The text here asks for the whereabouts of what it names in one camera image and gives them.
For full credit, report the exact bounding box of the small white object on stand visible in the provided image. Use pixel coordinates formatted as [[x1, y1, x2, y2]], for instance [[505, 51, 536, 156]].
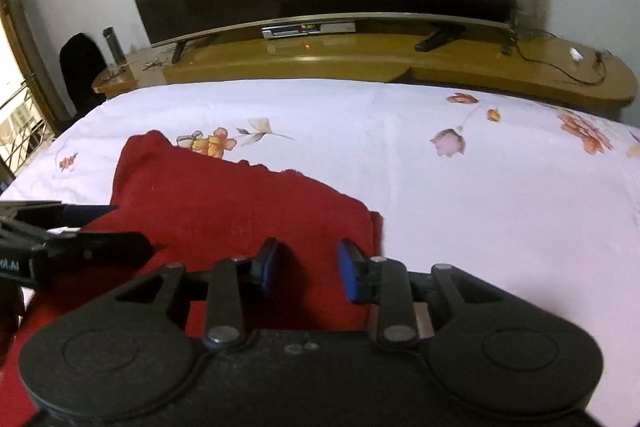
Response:
[[570, 48, 584, 63]]

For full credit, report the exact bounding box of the dark red knitted garment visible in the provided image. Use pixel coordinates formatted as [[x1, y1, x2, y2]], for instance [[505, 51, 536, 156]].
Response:
[[1, 131, 381, 426]]

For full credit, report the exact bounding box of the dark cylindrical bottle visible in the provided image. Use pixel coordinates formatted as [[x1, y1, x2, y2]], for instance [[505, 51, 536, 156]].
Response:
[[102, 27, 127, 66]]

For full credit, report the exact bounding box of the floral white bed sheet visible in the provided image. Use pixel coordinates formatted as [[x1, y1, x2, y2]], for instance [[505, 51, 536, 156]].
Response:
[[6, 80, 639, 426]]

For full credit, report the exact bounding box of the black chair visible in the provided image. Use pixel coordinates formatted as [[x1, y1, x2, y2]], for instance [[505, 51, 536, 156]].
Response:
[[58, 32, 106, 116]]

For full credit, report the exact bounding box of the wooden tv stand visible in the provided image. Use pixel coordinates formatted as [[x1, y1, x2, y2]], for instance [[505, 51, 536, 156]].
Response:
[[92, 29, 639, 119]]

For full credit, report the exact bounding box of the black power cable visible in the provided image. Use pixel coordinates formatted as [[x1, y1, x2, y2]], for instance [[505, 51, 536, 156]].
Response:
[[499, 28, 614, 87]]

